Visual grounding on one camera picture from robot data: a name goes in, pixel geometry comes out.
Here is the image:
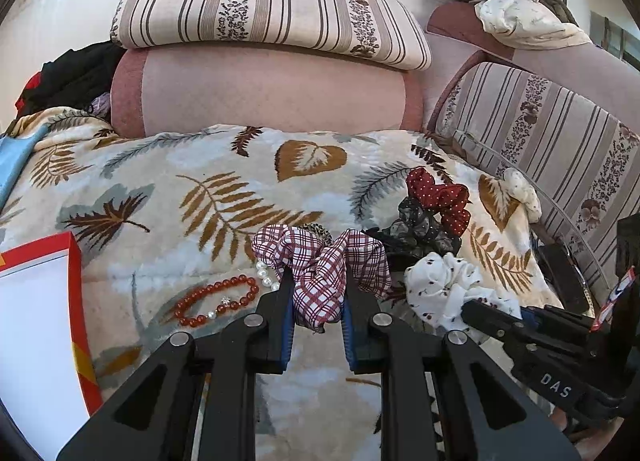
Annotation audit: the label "red bead bracelet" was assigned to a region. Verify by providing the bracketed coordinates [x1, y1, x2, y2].
[172, 273, 262, 328]

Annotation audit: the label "white dotted scrunchie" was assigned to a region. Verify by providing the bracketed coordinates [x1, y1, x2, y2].
[404, 252, 522, 344]

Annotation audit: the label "white pearl bracelet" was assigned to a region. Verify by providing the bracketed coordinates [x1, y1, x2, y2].
[255, 259, 281, 293]

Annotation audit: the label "grey black organza scrunchie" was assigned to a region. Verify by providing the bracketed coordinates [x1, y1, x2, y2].
[364, 197, 461, 273]

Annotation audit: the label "plaid red white scrunchie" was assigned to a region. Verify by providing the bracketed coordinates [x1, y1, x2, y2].
[252, 225, 392, 332]

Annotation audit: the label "red polka dot scrunchie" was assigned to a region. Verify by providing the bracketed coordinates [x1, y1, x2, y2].
[406, 168, 471, 237]

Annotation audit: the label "red white shallow box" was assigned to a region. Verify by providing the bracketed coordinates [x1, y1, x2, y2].
[1, 233, 103, 460]

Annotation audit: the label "leaf pattern blanket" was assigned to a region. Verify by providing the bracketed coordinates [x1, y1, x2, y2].
[0, 104, 566, 461]

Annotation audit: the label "striped side cushion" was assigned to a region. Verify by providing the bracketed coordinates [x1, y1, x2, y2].
[435, 62, 639, 299]

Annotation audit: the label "light blue cloth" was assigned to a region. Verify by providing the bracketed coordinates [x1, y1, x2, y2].
[0, 125, 49, 209]

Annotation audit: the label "pink bolster cushion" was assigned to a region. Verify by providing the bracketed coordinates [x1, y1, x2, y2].
[111, 43, 423, 137]

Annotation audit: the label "black and red clothes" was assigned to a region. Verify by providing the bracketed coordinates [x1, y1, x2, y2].
[15, 41, 126, 118]

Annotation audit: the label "pink side cushion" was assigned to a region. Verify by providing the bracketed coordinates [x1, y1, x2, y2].
[421, 2, 639, 132]

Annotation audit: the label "white floral garment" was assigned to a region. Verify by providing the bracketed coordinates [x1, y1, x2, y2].
[474, 0, 592, 51]

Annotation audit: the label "striped floral pillow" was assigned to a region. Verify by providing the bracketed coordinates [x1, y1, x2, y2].
[110, 0, 432, 71]

